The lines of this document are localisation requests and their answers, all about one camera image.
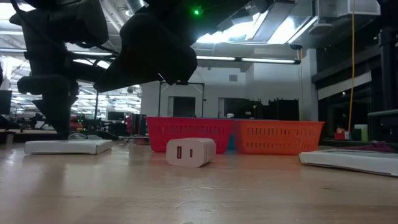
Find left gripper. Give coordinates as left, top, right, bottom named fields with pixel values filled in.
left=17, top=74, right=80, bottom=140

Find grey cable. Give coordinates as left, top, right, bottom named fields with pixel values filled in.
left=67, top=133, right=105, bottom=141

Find white instruction booklet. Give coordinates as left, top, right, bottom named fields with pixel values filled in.
left=24, top=138, right=113, bottom=156
left=298, top=148, right=398, bottom=177

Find pale two-port wall charger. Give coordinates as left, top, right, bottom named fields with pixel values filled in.
left=165, top=137, right=217, bottom=168

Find black background monitor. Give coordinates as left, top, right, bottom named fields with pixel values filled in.
left=0, top=90, right=12, bottom=115
left=106, top=111, right=126, bottom=122

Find red plastic basket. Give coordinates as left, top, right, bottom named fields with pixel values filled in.
left=146, top=116, right=236, bottom=155

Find long ceiling light bar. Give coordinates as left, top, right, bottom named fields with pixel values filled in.
left=195, top=55, right=302, bottom=65

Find black storage cabinets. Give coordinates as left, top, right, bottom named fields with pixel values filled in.
left=233, top=98, right=300, bottom=121

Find orange plastic basket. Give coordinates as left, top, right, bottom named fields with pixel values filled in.
left=231, top=119, right=326, bottom=156

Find black metal rack frame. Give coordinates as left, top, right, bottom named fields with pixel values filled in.
left=157, top=82, right=206, bottom=119

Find yellow cord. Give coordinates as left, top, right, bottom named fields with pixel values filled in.
left=347, top=0, right=356, bottom=133

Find black vertical post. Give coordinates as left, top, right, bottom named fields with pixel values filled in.
left=377, top=26, right=398, bottom=144

